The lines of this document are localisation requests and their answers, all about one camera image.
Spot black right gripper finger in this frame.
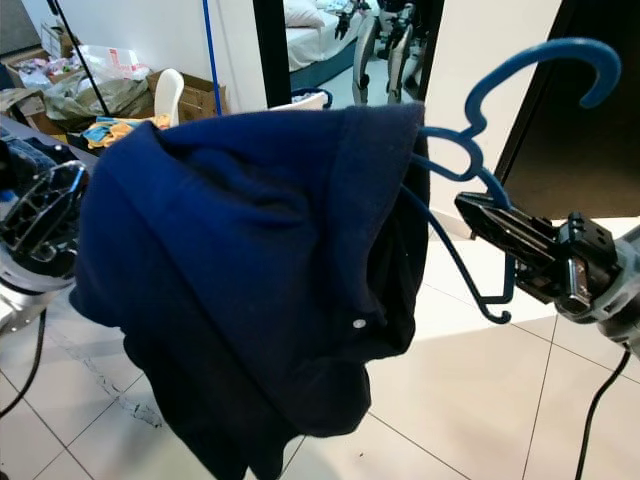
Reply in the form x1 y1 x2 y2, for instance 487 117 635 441
465 212 561 293
455 192 568 259

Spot black door frame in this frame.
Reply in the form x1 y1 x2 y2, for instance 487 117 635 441
253 0 292 112

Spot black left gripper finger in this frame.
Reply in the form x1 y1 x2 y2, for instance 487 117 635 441
22 160 90 255

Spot blue pole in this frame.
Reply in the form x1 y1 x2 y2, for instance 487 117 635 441
200 0 224 117

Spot navy blue hoodie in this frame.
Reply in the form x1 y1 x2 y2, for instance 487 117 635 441
72 102 431 480

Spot white package red print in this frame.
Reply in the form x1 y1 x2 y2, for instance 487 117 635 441
75 45 147 82

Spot grey humanoid robot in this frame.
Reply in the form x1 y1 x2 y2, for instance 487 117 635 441
345 0 437 107

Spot brown cardboard box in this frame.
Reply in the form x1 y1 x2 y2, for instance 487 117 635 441
145 70 227 128

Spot thin black pole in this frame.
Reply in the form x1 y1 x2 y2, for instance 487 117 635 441
48 0 113 117

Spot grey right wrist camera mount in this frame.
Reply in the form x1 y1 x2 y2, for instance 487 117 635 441
598 225 640 351

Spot blue plastic hanger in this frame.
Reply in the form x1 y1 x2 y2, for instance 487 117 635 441
400 38 623 326

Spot grey green plastic bag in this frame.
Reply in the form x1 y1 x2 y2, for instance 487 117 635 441
45 75 153 132

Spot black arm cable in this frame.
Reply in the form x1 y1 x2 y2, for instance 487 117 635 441
573 343 638 480
0 308 48 421

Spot bed with white sheets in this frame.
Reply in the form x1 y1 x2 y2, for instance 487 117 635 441
285 0 361 72

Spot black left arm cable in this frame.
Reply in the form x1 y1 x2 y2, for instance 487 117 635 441
0 308 48 421

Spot yellow blue clothes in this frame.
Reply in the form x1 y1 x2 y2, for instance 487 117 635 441
82 113 172 150

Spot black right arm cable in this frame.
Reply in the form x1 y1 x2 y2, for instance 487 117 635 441
573 343 638 480

